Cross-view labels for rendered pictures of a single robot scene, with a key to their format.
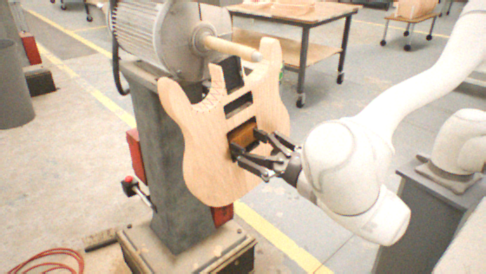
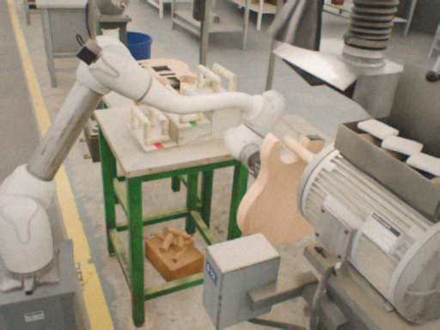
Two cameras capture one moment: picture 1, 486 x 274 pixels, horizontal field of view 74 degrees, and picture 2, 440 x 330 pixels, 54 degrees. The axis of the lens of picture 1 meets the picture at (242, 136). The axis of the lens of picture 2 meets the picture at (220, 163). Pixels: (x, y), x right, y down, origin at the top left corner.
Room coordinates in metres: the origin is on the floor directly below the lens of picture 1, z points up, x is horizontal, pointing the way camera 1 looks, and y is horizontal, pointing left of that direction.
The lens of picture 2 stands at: (1.91, 0.05, 1.82)
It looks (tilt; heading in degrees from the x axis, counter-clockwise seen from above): 30 degrees down; 194
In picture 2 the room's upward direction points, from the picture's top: 5 degrees clockwise
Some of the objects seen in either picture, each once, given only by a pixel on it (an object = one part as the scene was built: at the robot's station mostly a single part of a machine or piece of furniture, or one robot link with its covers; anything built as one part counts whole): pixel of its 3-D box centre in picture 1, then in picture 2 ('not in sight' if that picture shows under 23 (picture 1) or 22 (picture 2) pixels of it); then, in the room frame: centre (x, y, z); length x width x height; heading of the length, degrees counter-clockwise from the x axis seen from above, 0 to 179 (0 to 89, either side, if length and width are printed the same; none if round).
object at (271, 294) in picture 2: not in sight; (282, 290); (1.12, 0.04, 1.02); 0.19 x 0.04 x 0.04; 132
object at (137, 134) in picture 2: not in sight; (150, 135); (0.32, -0.67, 0.94); 0.27 x 0.15 x 0.01; 45
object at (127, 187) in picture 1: (139, 196); not in sight; (1.15, 0.48, 0.46); 0.25 x 0.07 x 0.08; 42
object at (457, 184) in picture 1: (444, 166); (30, 267); (1.03, -0.80, 0.73); 0.22 x 0.18 x 0.06; 34
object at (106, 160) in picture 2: not in sight; (108, 192); (0.18, -0.99, 0.45); 0.05 x 0.05 x 0.90; 42
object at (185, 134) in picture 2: not in sight; (182, 122); (0.22, -0.56, 0.98); 0.27 x 0.16 x 0.09; 45
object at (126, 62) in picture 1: (162, 65); (392, 286); (1.11, 0.28, 1.11); 0.36 x 0.24 x 0.04; 42
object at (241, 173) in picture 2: not in sight; (234, 232); (0.25, -0.25, 0.45); 0.05 x 0.05 x 0.90; 42
